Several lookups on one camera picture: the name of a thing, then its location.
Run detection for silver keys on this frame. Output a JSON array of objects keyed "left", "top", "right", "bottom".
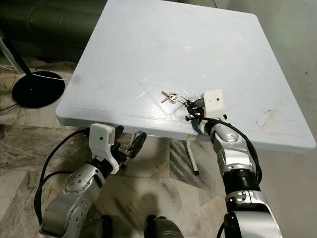
[{"left": 161, "top": 91, "right": 189, "bottom": 107}]

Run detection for white table leg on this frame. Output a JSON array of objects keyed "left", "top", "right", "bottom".
[{"left": 186, "top": 139, "right": 200, "bottom": 176}]

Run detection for white plastic table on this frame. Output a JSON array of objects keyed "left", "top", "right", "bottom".
[{"left": 55, "top": 0, "right": 317, "bottom": 153}]

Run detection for dark left robot leg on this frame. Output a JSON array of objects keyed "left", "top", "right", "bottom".
[{"left": 79, "top": 216, "right": 113, "bottom": 238}]

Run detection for dark robot leg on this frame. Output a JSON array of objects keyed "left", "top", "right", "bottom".
[
  {"left": 144, "top": 216, "right": 186, "bottom": 238},
  {"left": 79, "top": 216, "right": 113, "bottom": 238}
]

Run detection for dark right robot leg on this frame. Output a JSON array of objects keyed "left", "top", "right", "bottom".
[{"left": 144, "top": 216, "right": 186, "bottom": 238}]

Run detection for black round-base floor stand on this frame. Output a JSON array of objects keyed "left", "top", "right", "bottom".
[{"left": 0, "top": 37, "right": 65, "bottom": 109}]

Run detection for white slanted stand leg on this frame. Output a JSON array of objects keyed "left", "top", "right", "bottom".
[{"left": 0, "top": 39, "right": 21, "bottom": 73}]

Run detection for dark green sofa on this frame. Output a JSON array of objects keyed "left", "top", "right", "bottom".
[{"left": 0, "top": 0, "right": 109, "bottom": 62}]

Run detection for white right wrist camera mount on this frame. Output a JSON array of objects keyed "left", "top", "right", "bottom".
[{"left": 203, "top": 89, "right": 227, "bottom": 119}]

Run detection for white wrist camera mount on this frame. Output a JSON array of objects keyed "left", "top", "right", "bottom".
[
  {"left": 203, "top": 89, "right": 227, "bottom": 119},
  {"left": 89, "top": 123, "right": 119, "bottom": 174}
]

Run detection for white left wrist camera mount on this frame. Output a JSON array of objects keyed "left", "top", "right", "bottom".
[{"left": 89, "top": 123, "right": 119, "bottom": 174}]

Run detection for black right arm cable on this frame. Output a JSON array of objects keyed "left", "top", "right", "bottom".
[{"left": 198, "top": 117, "right": 263, "bottom": 186}]

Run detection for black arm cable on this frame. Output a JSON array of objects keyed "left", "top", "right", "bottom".
[
  {"left": 36, "top": 128, "right": 91, "bottom": 199},
  {"left": 198, "top": 117, "right": 263, "bottom": 186},
  {"left": 35, "top": 171, "right": 72, "bottom": 231}
]

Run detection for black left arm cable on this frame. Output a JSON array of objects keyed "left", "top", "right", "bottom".
[
  {"left": 35, "top": 171, "right": 72, "bottom": 231},
  {"left": 36, "top": 128, "right": 91, "bottom": 199}
]

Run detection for thin white floor cable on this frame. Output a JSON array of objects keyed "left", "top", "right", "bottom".
[{"left": 30, "top": 69, "right": 80, "bottom": 83}]

